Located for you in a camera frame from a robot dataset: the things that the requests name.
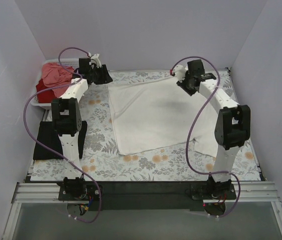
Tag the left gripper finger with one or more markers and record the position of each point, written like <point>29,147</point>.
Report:
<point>99,77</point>
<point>106,78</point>

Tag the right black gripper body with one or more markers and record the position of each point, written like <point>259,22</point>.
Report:
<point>188,86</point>

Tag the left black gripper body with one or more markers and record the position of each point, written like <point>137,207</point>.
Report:
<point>100,75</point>

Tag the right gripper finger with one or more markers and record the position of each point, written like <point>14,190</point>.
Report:
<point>184,85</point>
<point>192,85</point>

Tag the white t shirt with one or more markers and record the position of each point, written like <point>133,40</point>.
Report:
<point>157,114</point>

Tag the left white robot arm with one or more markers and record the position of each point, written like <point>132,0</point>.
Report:
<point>66,117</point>

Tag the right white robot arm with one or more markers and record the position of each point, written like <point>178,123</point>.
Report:
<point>233,125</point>

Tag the white plastic laundry basket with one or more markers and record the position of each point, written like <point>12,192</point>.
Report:
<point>43,105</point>

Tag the pink t shirt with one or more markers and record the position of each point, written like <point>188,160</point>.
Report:
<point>54,75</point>

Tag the folded black t shirt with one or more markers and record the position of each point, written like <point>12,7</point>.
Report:
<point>48,136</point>

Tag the floral patterned table mat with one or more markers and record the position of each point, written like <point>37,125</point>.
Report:
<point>102,161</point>

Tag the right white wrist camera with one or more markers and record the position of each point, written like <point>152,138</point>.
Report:
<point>179,71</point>

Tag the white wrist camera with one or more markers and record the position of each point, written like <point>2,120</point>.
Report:
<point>94,59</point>
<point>179,71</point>

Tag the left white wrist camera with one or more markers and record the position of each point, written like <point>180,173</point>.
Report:
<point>94,59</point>

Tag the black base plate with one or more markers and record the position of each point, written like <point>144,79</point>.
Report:
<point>144,195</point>

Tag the aluminium frame rail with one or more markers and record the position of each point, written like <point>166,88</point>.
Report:
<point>251,191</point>

